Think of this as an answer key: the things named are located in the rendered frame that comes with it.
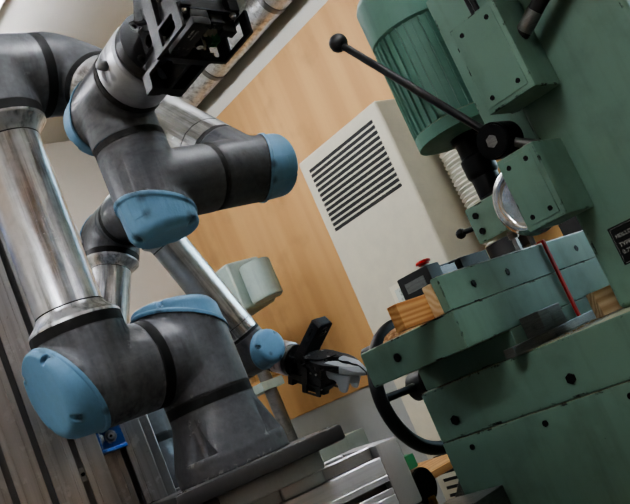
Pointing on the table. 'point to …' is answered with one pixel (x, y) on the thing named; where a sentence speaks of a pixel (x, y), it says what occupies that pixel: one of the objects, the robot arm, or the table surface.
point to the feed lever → (511, 140)
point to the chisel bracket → (487, 222)
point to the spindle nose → (475, 163)
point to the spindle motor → (418, 69)
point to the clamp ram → (471, 259)
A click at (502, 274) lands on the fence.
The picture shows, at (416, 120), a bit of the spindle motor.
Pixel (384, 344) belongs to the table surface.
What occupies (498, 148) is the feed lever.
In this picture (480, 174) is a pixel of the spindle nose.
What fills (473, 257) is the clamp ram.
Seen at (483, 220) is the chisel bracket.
